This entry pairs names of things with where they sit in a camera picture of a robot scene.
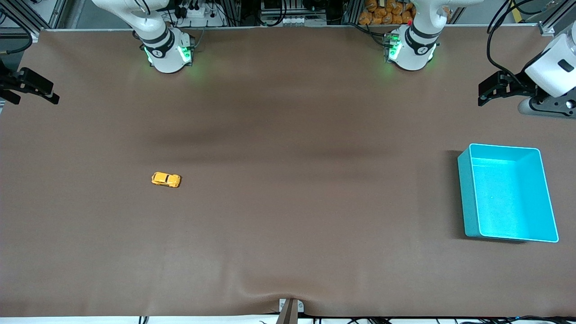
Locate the yellow toy beetle car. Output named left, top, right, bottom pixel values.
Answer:
left=151, top=172, right=182, bottom=189

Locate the teal plastic bin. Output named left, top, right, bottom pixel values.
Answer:
left=457, top=143, right=560, bottom=243

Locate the pile of orange toys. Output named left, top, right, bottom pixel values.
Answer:
left=359, top=0, right=417, bottom=26

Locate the white power strip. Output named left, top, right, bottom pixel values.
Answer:
left=179, top=2, right=220, bottom=27

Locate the brown table mat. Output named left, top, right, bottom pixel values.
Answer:
left=0, top=25, right=576, bottom=318

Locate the aluminium frame rail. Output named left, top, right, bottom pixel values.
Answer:
left=537, top=0, right=576, bottom=37
left=0, top=0, right=69, bottom=31

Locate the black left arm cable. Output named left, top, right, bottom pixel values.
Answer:
left=486, top=0, right=543, bottom=87

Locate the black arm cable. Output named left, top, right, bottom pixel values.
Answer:
left=486, top=0, right=543, bottom=87
left=0, top=9, right=34, bottom=55

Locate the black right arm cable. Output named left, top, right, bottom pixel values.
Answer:
left=0, top=9, right=34, bottom=55

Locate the metal bracket with strap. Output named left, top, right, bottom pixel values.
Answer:
left=275, top=298, right=305, bottom=324

